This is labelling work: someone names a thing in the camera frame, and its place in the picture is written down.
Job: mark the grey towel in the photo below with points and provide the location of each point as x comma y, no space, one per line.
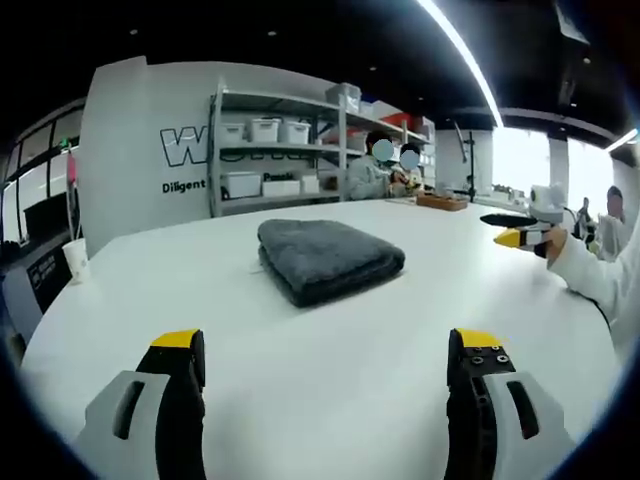
325,257

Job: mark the person's right hand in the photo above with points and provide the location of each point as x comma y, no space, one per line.
556,247

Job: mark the brown wooden tray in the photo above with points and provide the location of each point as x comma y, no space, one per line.
442,201

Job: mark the black stand pole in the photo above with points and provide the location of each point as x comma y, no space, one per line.
470,160

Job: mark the white paper cup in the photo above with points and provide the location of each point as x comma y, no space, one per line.
76,260

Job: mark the black cabinet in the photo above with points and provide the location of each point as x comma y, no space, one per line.
35,275

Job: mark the long ceiling light strip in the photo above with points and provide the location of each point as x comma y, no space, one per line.
467,55

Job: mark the grey metal shelf rack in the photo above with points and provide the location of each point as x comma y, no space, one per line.
340,130

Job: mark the clear storage box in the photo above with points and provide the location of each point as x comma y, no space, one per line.
344,97

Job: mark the white storage box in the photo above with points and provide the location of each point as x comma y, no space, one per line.
295,132
232,134
241,185
281,188
266,130

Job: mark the pink hanging item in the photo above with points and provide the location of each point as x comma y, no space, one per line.
73,170

